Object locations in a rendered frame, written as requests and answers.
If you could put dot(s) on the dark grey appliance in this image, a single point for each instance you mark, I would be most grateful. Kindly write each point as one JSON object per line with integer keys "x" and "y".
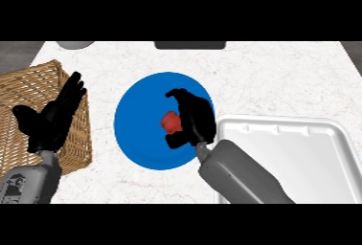
{"x": 191, "y": 45}

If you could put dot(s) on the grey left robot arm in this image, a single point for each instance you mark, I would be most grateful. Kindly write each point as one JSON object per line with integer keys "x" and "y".
{"x": 31, "y": 182}

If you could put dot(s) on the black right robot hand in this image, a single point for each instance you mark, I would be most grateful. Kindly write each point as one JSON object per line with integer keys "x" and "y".
{"x": 196, "y": 115}

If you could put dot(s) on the white tray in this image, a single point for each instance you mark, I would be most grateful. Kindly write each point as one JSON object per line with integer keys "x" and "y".
{"x": 291, "y": 159}

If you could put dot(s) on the grey round object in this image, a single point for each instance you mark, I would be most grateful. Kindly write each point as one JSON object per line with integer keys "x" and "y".
{"x": 74, "y": 44}

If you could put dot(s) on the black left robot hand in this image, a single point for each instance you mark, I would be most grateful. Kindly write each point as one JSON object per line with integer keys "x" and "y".
{"x": 49, "y": 121}

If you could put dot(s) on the red bell pepper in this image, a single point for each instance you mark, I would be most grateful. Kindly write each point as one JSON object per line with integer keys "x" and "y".
{"x": 170, "y": 122}

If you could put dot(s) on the blue plate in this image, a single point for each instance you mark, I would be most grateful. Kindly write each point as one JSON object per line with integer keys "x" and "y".
{"x": 143, "y": 127}

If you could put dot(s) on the wicker basket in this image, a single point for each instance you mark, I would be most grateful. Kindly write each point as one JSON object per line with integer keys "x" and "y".
{"x": 35, "y": 111}

